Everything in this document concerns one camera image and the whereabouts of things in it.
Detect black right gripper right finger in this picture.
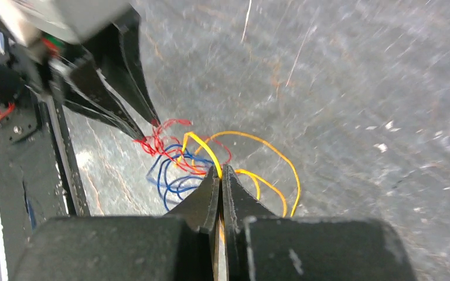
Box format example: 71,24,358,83
221,165,416,280

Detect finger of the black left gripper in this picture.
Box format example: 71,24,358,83
85,8,161,126
62,59,144,140

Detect yellow cable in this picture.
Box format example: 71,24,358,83
176,131,302,245

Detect blue cable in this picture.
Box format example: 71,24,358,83
146,144,215,212

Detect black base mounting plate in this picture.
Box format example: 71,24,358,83
0,97,90,276

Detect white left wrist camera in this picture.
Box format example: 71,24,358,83
0,0,131,46

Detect red cable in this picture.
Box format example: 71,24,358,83
133,118,234,176

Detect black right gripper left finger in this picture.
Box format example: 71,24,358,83
12,167,220,280

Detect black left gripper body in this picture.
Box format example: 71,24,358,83
4,29,93,101

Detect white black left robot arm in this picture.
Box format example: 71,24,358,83
0,1,161,140

